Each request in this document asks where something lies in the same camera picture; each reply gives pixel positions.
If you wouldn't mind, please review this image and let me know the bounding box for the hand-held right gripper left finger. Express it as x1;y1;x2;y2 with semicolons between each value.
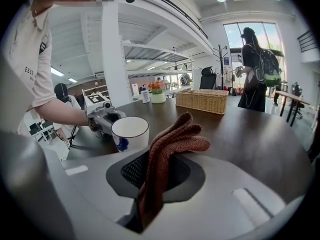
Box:
61;146;151;225

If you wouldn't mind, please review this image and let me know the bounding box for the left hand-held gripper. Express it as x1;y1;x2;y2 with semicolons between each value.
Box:
84;93;127;136

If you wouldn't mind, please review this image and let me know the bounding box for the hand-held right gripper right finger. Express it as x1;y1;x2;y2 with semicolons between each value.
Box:
147;152;287;240

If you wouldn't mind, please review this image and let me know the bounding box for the white mug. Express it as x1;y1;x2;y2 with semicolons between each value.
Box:
111;116;150;153

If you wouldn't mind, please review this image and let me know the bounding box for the reddish-brown knitted cloth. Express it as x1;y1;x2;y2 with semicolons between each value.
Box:
136;111;211;231

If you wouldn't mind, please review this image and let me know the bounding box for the person's left forearm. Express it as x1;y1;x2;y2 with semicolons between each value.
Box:
37;97;91;127

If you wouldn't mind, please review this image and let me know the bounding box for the white pump bottle blue cap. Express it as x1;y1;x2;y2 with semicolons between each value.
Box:
139;85;151;104

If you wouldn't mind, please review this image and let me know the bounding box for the white pot with flowers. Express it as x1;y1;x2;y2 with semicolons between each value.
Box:
147;80;167;104

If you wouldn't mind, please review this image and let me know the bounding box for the wicker basket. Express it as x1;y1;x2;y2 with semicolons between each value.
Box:
174;88;230;116

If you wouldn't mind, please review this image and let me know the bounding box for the person's white shirt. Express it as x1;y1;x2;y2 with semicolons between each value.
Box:
7;3;57;135

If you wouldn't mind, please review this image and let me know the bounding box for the black high-back office chair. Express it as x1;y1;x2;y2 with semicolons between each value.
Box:
199;66;217;90

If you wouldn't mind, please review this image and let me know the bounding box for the black coat rack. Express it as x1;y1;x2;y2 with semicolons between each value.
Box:
212;44;229;90

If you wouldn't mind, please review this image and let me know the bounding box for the black mesh chair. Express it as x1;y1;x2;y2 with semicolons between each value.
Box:
291;81;306;120

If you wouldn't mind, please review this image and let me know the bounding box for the green and black backpack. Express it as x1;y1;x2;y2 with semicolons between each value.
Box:
253;48;283;88

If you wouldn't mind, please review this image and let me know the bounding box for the black metal balcony railing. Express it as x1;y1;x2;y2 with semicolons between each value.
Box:
297;30;320;54

